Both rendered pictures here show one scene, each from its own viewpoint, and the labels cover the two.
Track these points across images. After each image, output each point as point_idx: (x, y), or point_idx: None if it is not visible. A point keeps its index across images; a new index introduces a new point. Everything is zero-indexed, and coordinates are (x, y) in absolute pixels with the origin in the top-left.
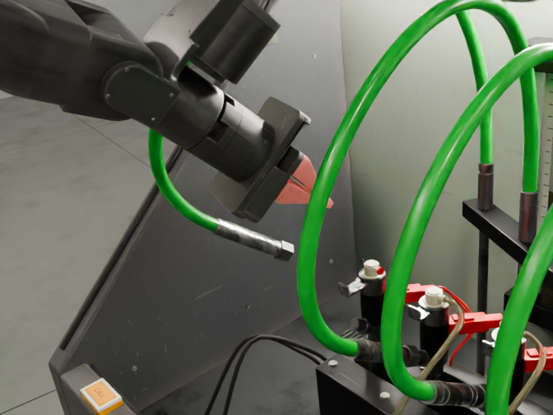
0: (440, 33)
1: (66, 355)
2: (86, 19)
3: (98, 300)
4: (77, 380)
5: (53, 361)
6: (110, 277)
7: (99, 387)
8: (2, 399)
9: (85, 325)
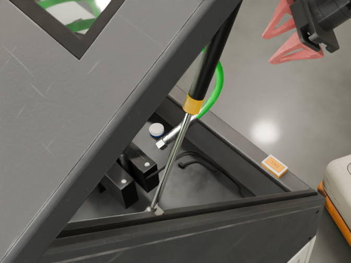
0: None
1: (310, 190)
2: None
3: (294, 192)
4: (296, 182)
5: (320, 194)
6: (289, 194)
7: (277, 168)
8: None
9: (300, 190)
